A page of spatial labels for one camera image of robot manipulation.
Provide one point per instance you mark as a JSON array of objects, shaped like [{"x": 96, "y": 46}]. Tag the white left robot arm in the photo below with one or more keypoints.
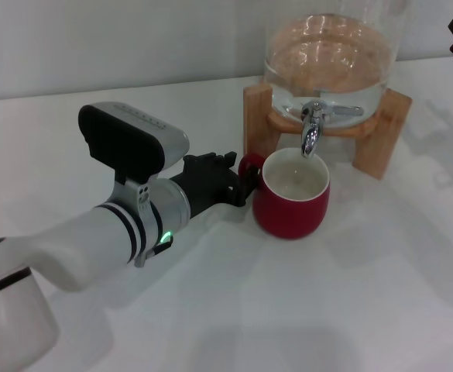
[{"x": 86, "y": 240}]

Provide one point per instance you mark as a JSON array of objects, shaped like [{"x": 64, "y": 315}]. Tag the glass water dispenser jar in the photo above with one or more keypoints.
[{"x": 327, "y": 58}]

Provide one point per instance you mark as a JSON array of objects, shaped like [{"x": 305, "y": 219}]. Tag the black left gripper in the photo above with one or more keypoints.
[{"x": 204, "y": 182}]

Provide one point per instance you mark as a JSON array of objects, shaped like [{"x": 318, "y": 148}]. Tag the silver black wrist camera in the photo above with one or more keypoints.
[{"x": 133, "y": 139}]

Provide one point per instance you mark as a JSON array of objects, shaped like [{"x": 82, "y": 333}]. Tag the wooden dispenser stand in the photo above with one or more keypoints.
[{"x": 255, "y": 116}]

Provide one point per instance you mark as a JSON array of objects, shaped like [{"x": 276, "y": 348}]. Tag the chrome faucet tap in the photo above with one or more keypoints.
[{"x": 310, "y": 135}]

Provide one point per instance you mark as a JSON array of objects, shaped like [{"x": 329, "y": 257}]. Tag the red ceramic cup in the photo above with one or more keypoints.
[{"x": 288, "y": 217}]

